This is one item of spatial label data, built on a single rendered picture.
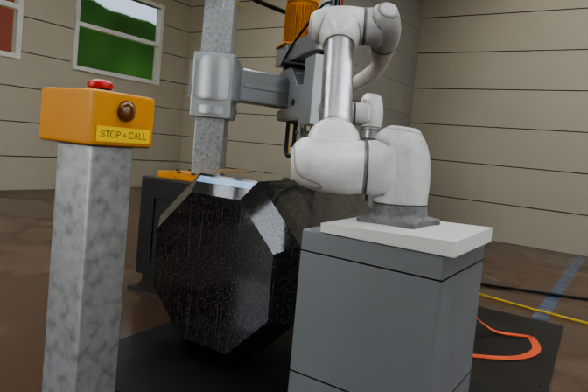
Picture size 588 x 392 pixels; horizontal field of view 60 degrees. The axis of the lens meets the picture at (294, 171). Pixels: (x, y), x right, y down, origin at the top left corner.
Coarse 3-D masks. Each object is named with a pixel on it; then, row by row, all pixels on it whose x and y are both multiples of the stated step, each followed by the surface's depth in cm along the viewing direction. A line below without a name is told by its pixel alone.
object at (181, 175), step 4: (160, 172) 331; (164, 172) 329; (168, 172) 327; (172, 172) 326; (176, 172) 327; (180, 172) 326; (184, 172) 333; (188, 172) 336; (160, 176) 331; (164, 176) 329; (168, 176) 327; (172, 176) 325; (176, 176) 324; (180, 176) 322; (184, 176) 320; (188, 176) 318; (192, 176) 317; (196, 176) 316; (184, 180) 321; (188, 180) 318; (192, 180) 317
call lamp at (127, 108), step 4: (120, 104) 75; (124, 104) 75; (128, 104) 76; (132, 104) 76; (120, 108) 75; (124, 108) 75; (128, 108) 76; (132, 108) 76; (120, 112) 75; (124, 112) 75; (128, 112) 76; (132, 112) 76; (120, 116) 75; (124, 116) 76; (128, 116) 76; (132, 116) 77; (124, 120) 76; (128, 120) 76
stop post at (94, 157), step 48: (48, 96) 76; (96, 96) 72; (96, 144) 73; (144, 144) 81; (96, 192) 76; (96, 240) 77; (48, 288) 80; (96, 288) 78; (48, 336) 80; (96, 336) 79; (48, 384) 80; (96, 384) 80
